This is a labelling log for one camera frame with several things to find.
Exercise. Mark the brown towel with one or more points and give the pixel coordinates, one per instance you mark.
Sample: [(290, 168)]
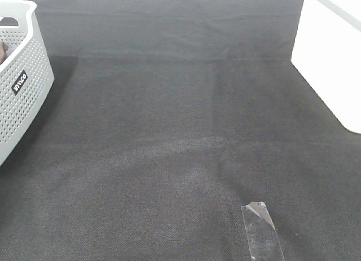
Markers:
[(3, 51)]

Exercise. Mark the black table cloth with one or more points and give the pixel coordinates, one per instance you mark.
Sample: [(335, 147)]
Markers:
[(165, 118)]

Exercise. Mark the clear tape strip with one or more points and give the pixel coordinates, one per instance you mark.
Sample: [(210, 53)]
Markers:
[(262, 237)]

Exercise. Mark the grey perforated laundry basket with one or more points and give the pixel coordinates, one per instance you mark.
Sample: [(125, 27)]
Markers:
[(26, 74)]

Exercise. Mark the white basket with grey rim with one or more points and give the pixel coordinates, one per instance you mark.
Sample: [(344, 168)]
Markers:
[(326, 53)]

